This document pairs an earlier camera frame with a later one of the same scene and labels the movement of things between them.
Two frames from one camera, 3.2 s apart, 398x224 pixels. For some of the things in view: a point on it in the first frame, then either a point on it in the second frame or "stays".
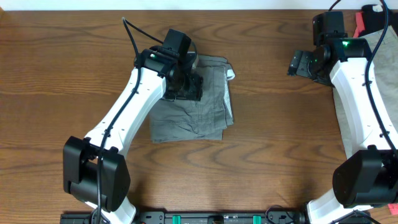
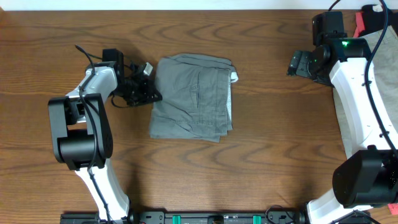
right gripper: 300,66 stays
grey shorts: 191,119 stays
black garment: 375,21 stays
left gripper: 195,91 -> 147,86
